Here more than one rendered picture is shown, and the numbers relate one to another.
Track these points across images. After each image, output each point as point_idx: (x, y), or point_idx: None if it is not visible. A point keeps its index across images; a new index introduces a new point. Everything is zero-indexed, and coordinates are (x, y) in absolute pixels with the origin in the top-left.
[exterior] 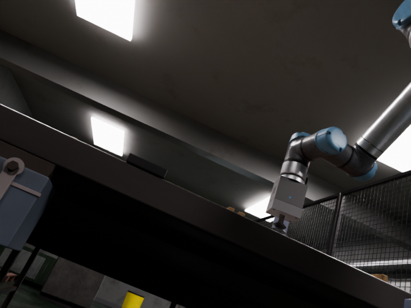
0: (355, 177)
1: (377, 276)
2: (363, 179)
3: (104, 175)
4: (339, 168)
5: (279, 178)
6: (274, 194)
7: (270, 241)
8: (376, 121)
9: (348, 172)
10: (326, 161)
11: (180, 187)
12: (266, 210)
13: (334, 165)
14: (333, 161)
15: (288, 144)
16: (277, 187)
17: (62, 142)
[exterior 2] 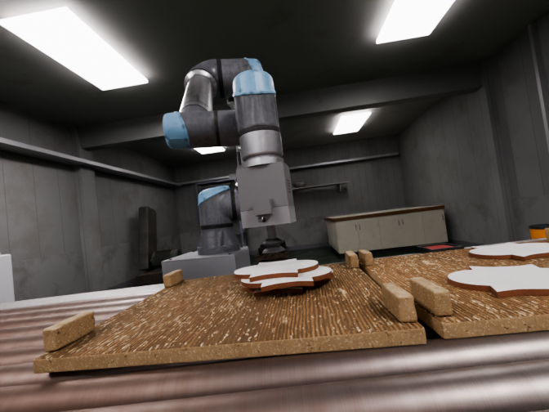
0: (188, 148)
1: (179, 273)
2: (176, 149)
3: None
4: (216, 144)
5: (288, 170)
6: (291, 195)
7: None
8: (212, 105)
9: (202, 146)
10: (238, 142)
11: (404, 254)
12: (290, 219)
13: (224, 144)
14: (235, 145)
15: (274, 93)
16: (291, 186)
17: None
